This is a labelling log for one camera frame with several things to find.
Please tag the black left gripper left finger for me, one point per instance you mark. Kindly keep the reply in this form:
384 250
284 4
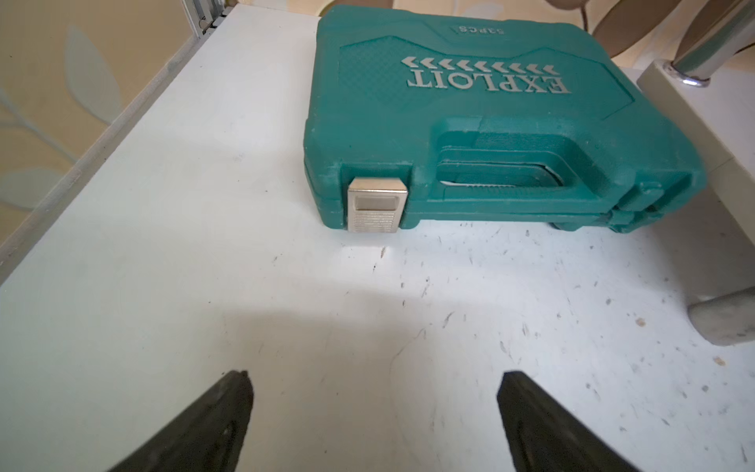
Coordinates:
207 436

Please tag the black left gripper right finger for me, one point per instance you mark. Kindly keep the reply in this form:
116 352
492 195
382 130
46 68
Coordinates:
544 436

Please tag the white two-tier shelf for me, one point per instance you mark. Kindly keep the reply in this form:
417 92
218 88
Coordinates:
718 119

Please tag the green plastic tool case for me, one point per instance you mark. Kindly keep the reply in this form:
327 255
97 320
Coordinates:
488 121

